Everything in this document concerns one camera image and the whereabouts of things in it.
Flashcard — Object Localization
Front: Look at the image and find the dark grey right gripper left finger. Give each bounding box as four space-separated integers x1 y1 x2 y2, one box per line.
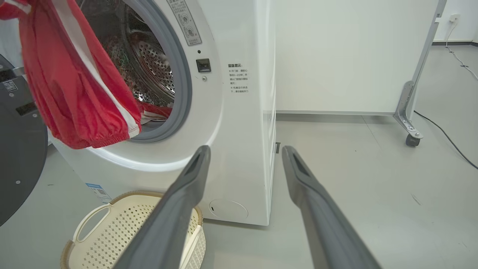
112 145 211 269

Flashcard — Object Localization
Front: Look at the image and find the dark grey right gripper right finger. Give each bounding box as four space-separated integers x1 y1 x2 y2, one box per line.
282 146 381 269

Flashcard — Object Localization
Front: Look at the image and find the red and white garment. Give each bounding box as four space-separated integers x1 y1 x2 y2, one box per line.
0 0 173 150

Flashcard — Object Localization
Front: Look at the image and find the dark washing machine door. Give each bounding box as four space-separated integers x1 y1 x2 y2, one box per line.
0 54 48 226

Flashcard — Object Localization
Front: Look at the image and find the cream perforated laundry basket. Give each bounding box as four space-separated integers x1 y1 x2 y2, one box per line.
60 191 207 269

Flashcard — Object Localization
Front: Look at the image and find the white front-load washing machine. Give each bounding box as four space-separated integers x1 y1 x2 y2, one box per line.
49 0 277 226

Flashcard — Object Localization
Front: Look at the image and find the blue energy label sticker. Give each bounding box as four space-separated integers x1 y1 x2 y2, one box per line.
85 183 112 204

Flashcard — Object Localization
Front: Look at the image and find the grey warning label sticker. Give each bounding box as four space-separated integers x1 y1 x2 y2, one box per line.
166 0 202 46

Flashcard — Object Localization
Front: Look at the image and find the black floor cable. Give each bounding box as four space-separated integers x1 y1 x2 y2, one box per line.
413 110 478 170

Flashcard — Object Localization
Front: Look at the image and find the white wall cable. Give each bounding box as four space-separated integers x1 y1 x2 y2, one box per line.
444 14 478 81

